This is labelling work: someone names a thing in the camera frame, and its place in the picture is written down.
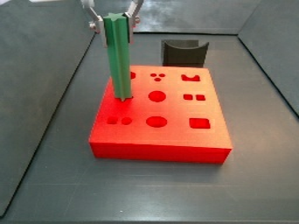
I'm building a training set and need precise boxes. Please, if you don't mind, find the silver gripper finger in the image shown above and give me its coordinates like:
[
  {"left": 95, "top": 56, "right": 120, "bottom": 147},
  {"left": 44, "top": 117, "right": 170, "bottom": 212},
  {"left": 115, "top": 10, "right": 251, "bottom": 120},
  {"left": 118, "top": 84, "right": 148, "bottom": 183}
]
[
  {"left": 80, "top": 0, "right": 108, "bottom": 47},
  {"left": 124, "top": 0, "right": 144, "bottom": 44}
]

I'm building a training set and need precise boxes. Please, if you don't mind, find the green star-shaped peg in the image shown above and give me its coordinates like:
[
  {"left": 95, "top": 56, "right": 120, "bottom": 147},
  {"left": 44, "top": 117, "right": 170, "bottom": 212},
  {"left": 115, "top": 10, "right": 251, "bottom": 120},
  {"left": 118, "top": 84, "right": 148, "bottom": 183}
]
[{"left": 104, "top": 13, "right": 132, "bottom": 102}]

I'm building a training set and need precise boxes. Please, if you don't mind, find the black curved holder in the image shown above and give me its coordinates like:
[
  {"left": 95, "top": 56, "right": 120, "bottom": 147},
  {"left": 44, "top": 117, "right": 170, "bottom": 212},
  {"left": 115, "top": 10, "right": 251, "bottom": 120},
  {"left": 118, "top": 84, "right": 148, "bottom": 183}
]
[{"left": 162, "top": 39, "right": 210, "bottom": 67}]

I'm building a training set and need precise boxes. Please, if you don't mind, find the red shape-sorter block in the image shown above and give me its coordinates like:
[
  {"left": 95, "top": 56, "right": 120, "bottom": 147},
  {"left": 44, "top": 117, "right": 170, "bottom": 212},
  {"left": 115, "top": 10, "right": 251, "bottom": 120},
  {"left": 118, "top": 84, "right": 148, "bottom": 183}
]
[{"left": 88, "top": 66, "right": 232, "bottom": 164}]

